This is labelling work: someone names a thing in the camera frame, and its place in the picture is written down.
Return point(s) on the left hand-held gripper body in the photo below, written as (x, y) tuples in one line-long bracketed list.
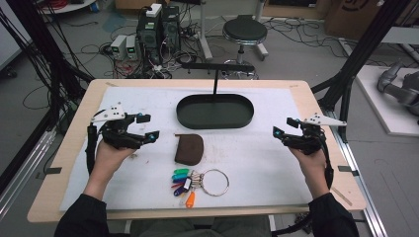
[(113, 130)]

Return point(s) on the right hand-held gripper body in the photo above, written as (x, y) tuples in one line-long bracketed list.
[(309, 136)]

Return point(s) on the person's right hand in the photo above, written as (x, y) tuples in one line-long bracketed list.
[(311, 163)]

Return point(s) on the person's left hand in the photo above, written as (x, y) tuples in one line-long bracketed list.
[(108, 158)]

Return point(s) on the brown zip pouch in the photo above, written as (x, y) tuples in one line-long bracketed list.
[(189, 149)]

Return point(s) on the white table mat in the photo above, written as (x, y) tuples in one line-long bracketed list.
[(250, 161)]

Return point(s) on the black tape strip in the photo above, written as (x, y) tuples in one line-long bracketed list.
[(347, 169), (53, 170)]

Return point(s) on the black oval tray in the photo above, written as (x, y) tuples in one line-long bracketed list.
[(214, 113)]

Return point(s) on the white power supply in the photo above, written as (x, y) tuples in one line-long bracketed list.
[(131, 46), (118, 46)]

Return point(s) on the white platform board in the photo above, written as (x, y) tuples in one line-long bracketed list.
[(378, 108)]

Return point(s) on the black computer tower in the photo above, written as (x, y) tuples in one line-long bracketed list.
[(149, 38), (170, 28)]

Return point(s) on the black T-shaped stand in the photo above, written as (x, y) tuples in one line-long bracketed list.
[(217, 67)]

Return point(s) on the black round stool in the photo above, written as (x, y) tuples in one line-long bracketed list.
[(244, 31)]

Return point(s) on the white box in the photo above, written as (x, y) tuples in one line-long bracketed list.
[(153, 10)]

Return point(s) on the cardboard box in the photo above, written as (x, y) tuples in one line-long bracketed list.
[(352, 18)]

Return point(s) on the aluminium rail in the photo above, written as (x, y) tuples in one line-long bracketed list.
[(360, 184), (23, 171)]

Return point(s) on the black frame post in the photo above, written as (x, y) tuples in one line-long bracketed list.
[(365, 49)]

